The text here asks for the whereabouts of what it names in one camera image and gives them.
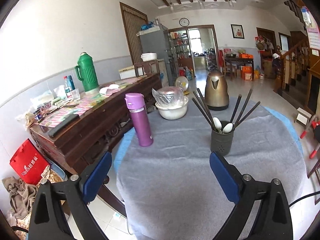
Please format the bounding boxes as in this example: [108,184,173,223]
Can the framed wall picture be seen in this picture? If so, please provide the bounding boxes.
[231,24,245,39]

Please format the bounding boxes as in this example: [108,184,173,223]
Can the dark wooden side table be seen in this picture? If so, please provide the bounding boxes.
[223,57,254,80]

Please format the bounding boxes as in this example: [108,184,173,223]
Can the dark wooden sideboard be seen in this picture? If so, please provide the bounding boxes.
[28,73,163,218]

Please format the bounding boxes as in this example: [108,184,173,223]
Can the round wall clock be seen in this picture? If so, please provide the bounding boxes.
[179,17,190,27]

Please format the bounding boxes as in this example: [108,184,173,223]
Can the wooden stair railing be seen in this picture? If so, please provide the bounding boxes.
[273,37,310,95]

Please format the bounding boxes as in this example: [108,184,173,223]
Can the blue under cloth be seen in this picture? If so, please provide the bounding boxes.
[113,106,303,173]

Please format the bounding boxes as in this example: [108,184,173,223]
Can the white bowl with plastic wrap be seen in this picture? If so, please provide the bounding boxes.
[152,86,189,120]

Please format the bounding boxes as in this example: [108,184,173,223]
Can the grey refrigerator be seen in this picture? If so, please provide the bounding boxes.
[137,24,178,86]

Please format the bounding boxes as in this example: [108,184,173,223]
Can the brown towel on floor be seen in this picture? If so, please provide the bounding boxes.
[2,177,38,219]

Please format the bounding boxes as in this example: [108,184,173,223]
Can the small standing fan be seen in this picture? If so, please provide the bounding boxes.
[175,76,190,95]

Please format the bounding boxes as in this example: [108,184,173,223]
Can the white ceramic spoon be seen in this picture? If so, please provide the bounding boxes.
[222,122,233,134]
[213,117,222,133]

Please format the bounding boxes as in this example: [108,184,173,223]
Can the brown wooden door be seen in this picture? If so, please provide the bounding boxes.
[120,2,148,64]

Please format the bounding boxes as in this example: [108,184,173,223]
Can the red shopping bag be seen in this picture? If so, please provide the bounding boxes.
[10,139,49,185]

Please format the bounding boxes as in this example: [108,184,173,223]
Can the wall calendar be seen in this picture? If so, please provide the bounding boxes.
[301,6,320,50]

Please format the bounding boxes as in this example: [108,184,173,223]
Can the purple thermos bottle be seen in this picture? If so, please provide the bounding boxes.
[125,93,153,147]

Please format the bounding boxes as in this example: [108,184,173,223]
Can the gold electric kettle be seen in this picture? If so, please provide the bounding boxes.
[204,68,229,111]

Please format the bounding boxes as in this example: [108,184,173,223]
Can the white chest freezer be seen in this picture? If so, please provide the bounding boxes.
[118,59,171,88]

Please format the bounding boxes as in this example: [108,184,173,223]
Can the green thermos jug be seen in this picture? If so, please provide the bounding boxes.
[75,52,99,92]

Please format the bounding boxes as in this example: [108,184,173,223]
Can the grey table cloth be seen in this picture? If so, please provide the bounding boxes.
[116,102,306,239]

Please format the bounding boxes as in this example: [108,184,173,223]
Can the dark grey utensil holder cup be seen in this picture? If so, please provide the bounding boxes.
[210,129,234,156]

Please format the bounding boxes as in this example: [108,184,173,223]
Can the white rice cooker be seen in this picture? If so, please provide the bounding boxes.
[140,53,157,62]

